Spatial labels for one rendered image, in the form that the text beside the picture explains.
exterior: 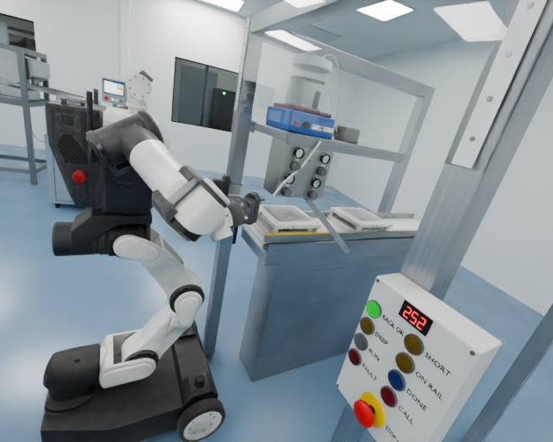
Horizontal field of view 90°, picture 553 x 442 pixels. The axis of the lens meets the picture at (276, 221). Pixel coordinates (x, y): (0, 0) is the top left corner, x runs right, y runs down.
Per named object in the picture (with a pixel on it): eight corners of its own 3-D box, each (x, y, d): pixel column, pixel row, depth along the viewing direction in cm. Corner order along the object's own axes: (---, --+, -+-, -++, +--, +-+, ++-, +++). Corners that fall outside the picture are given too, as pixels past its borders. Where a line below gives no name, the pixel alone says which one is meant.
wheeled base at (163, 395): (33, 492, 95) (22, 427, 84) (59, 367, 136) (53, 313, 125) (216, 424, 127) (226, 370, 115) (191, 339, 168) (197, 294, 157)
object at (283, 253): (264, 266, 118) (269, 245, 114) (240, 236, 141) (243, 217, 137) (441, 250, 182) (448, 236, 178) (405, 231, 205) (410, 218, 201)
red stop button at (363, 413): (364, 435, 45) (372, 418, 44) (348, 411, 48) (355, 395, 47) (383, 425, 47) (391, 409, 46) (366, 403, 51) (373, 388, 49)
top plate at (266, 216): (293, 209, 146) (294, 205, 146) (320, 228, 127) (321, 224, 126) (251, 208, 134) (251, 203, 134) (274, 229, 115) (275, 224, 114)
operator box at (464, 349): (403, 481, 42) (480, 352, 33) (333, 385, 56) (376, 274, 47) (427, 465, 45) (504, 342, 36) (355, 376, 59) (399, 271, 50)
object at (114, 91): (102, 137, 314) (100, 76, 292) (104, 136, 323) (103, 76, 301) (125, 140, 322) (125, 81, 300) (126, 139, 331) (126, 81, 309)
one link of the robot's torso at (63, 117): (49, 227, 74) (36, 81, 62) (68, 188, 101) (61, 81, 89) (168, 226, 89) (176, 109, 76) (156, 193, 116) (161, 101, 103)
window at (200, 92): (169, 122, 547) (174, 55, 507) (169, 121, 548) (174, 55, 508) (239, 134, 595) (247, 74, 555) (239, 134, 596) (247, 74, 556)
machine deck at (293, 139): (284, 144, 96) (287, 131, 94) (245, 129, 126) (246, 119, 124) (402, 162, 126) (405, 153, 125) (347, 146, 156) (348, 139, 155)
